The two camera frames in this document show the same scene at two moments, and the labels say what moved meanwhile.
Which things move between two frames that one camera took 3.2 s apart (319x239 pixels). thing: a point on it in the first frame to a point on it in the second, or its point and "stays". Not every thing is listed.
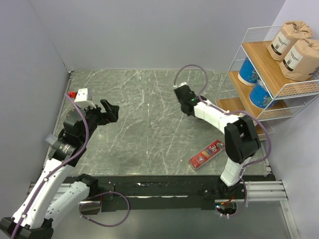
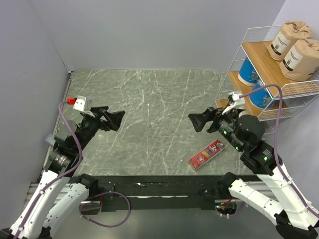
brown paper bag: [301, 60] stays
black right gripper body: [195, 96] to [223, 124]
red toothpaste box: [201, 159] stays
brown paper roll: [291, 33] stays
